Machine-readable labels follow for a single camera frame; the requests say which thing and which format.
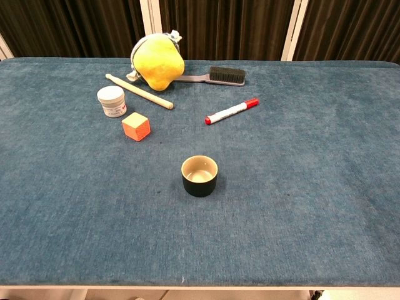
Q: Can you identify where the yellow plush toy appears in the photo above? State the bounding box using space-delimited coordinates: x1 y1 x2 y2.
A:
133 33 186 92

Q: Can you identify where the blue table cloth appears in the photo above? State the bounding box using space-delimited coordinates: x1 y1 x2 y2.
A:
0 57 400 288

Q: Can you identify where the white frame post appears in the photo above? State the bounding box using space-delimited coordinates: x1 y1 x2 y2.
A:
280 0 310 62
139 0 163 38
0 32 15 61

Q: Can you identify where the black cup with beige inside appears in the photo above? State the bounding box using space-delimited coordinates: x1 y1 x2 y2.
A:
181 155 219 198

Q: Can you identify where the wooden stick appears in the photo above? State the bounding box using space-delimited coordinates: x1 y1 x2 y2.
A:
105 73 174 111

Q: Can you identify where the red white marker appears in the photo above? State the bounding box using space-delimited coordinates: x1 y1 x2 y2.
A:
204 97 260 126

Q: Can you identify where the grey brush with black bristles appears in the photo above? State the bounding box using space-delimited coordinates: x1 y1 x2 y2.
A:
174 66 246 87

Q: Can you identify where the orange and wooden cube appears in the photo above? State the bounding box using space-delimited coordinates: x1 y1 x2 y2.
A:
121 112 151 143

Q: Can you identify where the small white plastic jar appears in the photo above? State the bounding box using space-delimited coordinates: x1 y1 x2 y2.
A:
96 85 128 119

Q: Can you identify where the dark curtain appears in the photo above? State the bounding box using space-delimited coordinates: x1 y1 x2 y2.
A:
0 0 400 66

